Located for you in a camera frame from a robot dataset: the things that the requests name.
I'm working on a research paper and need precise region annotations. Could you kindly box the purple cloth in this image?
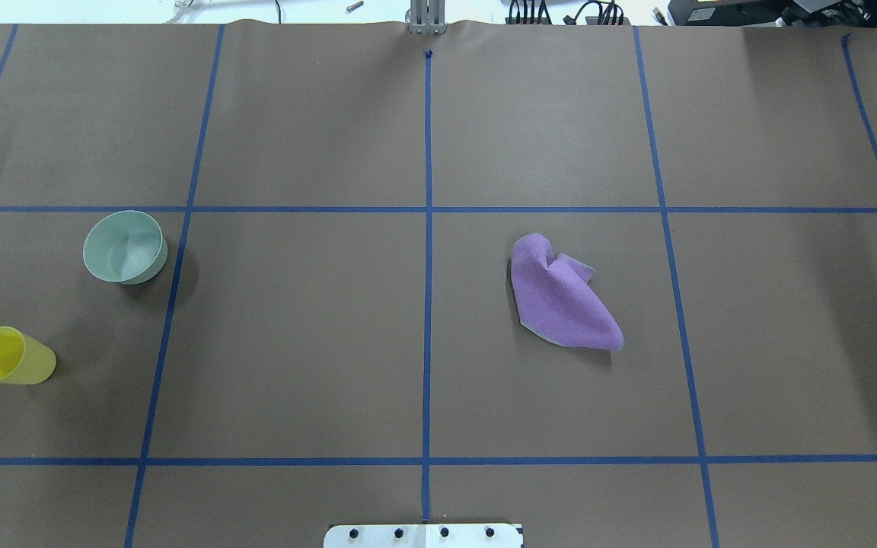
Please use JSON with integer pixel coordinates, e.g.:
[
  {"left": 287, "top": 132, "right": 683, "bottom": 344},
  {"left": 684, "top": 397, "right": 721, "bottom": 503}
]
[{"left": 509, "top": 233, "right": 624, "bottom": 352}]

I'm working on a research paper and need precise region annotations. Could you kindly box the yellow plastic cup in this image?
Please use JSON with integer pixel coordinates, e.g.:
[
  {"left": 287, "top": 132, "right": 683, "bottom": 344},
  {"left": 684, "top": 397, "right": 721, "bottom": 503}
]
[{"left": 0, "top": 327, "right": 58, "bottom": 385}]

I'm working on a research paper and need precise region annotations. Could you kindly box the mint green bowl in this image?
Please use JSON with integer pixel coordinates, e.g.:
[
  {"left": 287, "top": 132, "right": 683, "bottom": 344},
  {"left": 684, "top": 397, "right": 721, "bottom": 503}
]
[{"left": 82, "top": 209, "right": 168, "bottom": 285}]

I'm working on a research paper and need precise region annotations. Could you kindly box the black device on desk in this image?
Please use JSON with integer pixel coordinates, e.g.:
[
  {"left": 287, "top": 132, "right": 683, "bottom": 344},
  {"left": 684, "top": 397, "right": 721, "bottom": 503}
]
[{"left": 668, "top": 1, "right": 877, "bottom": 28}]

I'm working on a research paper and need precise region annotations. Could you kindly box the aluminium frame post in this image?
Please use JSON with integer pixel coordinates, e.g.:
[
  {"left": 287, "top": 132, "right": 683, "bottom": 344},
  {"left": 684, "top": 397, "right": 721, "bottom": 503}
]
[{"left": 405, "top": 0, "right": 448, "bottom": 36}]

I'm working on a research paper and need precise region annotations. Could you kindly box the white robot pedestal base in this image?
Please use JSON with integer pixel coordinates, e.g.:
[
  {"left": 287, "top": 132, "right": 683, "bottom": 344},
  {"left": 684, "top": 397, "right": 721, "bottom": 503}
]
[{"left": 323, "top": 523, "right": 525, "bottom": 547}]

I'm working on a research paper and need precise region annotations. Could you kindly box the black cables bundle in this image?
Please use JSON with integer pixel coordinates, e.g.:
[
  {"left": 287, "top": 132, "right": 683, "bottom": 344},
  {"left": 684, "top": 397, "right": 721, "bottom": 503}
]
[{"left": 505, "top": 0, "right": 632, "bottom": 27}]

